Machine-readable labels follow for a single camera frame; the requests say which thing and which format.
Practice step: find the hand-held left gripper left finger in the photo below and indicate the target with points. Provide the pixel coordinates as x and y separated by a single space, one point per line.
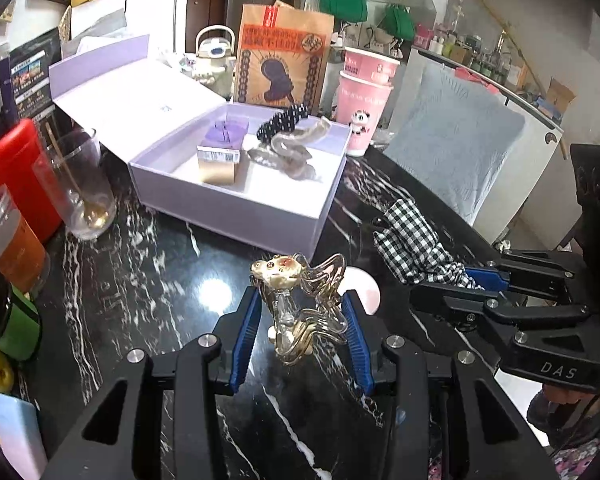
245 335

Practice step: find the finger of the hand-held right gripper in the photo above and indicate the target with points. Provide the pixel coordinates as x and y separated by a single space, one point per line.
460 306
486 278

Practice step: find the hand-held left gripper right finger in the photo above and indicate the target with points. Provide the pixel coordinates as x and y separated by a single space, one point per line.
356 340

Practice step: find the gold clear hair claw clip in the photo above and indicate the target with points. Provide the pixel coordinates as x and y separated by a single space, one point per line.
277 270

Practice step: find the black white checkered scrunchie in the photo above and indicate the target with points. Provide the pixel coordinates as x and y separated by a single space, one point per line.
410 240

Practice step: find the lavender gift box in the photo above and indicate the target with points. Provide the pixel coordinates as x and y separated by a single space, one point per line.
280 200

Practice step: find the gold box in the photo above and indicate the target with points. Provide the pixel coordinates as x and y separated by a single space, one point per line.
220 170

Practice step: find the beige hair claw clip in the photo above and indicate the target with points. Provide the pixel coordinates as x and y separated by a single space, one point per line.
290 152

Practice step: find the person's right forearm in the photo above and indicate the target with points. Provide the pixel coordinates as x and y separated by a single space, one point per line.
580 440

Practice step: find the person's right hand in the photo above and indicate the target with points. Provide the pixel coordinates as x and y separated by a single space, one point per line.
565 397

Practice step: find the pink round coaster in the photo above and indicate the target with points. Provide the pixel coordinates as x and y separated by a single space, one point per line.
367 290

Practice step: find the cardboard box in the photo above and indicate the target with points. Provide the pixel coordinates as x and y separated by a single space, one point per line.
557 100

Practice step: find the grey cushion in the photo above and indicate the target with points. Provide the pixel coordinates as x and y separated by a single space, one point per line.
455 130

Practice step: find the gold spoon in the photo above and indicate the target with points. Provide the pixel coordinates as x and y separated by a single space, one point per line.
92 212

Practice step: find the pink paper cup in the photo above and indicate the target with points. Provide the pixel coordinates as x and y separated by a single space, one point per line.
370 67
365 105

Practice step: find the green jar with black lid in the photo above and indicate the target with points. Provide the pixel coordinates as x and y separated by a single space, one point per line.
22 330

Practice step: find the row of small bottles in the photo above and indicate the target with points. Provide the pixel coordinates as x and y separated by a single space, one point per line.
470 50

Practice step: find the orange jar with clear lid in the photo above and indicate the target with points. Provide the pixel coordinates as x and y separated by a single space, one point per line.
20 255

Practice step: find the clear drinking glass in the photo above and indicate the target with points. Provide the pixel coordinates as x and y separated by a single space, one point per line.
60 175

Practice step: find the light blue box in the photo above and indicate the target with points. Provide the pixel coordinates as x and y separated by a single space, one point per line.
17 435

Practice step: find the green tote bag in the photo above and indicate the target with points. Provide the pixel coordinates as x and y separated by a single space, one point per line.
400 22
342 2

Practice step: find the white kettle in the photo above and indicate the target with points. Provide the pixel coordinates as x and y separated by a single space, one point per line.
215 60

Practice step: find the brown printed paper bag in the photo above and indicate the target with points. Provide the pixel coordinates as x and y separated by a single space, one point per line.
280 55

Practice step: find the red canister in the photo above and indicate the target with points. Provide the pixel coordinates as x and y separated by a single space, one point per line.
15 160

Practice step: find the white refrigerator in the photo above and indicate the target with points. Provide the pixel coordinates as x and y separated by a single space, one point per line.
155 15

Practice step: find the black brochure stand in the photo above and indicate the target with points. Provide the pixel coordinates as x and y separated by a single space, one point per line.
35 75

